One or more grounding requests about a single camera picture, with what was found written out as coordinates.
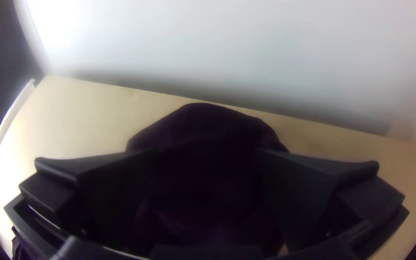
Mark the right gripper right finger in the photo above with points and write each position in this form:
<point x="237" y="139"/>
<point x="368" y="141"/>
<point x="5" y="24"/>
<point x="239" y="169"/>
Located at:
<point x="312" y="195"/>

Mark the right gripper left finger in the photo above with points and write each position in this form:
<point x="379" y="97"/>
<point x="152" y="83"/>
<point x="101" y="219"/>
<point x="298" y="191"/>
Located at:
<point x="96" y="187"/>

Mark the dark t-shirt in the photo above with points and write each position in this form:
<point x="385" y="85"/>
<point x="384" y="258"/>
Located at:
<point x="204" y="137"/>

